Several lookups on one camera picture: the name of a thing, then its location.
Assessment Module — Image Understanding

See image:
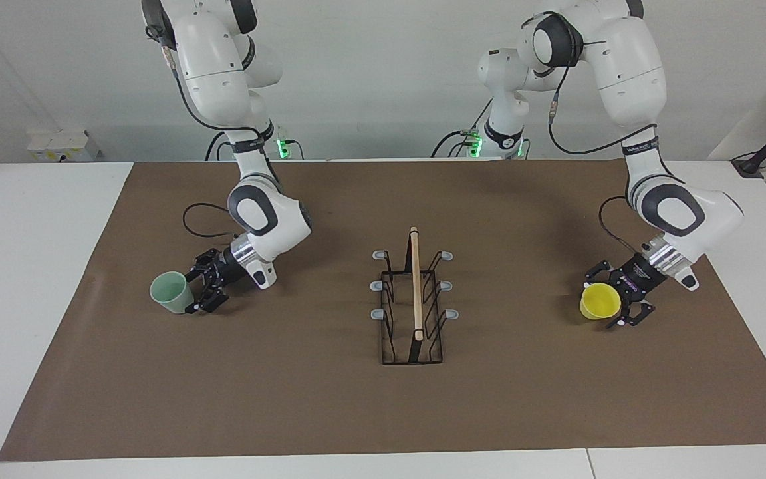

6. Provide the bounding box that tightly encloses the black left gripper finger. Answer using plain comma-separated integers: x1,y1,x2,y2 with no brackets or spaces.
608,299,655,329
586,261,623,284

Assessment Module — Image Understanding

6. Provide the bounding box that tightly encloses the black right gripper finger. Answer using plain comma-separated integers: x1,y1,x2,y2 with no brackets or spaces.
186,286,229,315
186,249,223,281

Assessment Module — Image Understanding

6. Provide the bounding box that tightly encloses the yellow plastic cup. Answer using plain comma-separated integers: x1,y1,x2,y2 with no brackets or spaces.
579,283,622,321

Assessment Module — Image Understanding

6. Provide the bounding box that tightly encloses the pale green plastic cup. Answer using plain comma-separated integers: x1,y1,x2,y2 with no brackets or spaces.
150,271,196,314

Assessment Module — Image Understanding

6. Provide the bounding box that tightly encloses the brown table mat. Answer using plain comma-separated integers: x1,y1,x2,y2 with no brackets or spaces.
0,160,766,462

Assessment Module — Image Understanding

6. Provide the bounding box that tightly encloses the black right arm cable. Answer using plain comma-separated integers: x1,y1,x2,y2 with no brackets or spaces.
146,23,274,240

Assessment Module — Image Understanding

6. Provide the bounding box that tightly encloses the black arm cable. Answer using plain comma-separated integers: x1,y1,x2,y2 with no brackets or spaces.
521,10,660,257
146,23,274,240

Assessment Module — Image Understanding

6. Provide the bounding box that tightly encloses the black base power cable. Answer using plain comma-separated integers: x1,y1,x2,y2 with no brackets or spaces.
431,100,493,158
205,131,237,162

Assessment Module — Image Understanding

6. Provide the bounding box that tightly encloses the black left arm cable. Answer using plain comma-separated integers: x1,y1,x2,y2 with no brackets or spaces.
521,10,660,257

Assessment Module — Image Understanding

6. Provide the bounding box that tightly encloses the black wire cup rack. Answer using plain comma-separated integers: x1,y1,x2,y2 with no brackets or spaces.
371,226,460,365

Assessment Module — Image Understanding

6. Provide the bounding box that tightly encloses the white wall socket box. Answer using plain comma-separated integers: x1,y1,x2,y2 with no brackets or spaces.
27,128,100,162

